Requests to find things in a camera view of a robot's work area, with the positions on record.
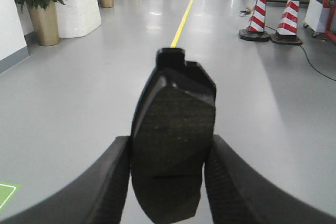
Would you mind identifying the right red white traffic cone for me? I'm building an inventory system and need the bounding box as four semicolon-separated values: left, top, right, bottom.
271;0;302;46

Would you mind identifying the brake pad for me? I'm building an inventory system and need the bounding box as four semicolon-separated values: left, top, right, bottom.
130;48;216;223

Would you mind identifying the red white traffic cone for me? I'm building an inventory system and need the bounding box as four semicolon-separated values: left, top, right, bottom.
271;0;302;46
239;0;270;42

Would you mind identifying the colourful cable bundle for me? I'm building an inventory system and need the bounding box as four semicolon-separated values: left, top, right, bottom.
240;5;255;17

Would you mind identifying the left red white traffic cone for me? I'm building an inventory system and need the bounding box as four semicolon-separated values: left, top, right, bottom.
239;0;270;42

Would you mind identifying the black floor cable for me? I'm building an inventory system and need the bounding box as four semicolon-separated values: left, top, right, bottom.
264;24;336;82

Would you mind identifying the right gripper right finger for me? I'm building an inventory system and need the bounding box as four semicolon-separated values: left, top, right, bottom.
204;135;335;223

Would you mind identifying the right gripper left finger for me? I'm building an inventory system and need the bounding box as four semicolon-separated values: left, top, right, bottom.
2;136;130;223

